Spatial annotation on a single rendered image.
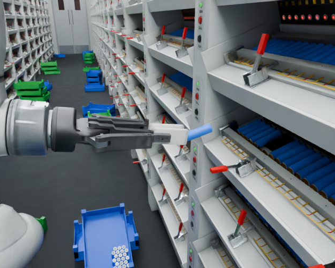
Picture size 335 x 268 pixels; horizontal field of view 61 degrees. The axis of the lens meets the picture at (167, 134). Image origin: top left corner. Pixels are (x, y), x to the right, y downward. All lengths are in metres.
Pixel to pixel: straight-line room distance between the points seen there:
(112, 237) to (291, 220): 1.06
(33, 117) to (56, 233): 1.26
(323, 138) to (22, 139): 0.42
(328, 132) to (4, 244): 0.86
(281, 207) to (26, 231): 0.76
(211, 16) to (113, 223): 1.09
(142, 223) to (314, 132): 1.32
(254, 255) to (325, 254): 0.26
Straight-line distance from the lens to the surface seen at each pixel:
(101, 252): 1.44
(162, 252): 1.48
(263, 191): 0.58
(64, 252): 1.56
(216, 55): 0.72
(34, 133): 0.47
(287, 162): 0.60
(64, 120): 0.47
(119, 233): 1.47
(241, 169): 0.61
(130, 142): 0.47
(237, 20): 0.74
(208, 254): 0.97
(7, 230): 0.99
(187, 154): 1.09
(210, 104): 0.74
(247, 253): 0.72
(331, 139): 0.41
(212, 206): 0.84
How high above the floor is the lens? 1.04
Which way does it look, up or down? 22 degrees down
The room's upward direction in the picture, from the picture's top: straight up
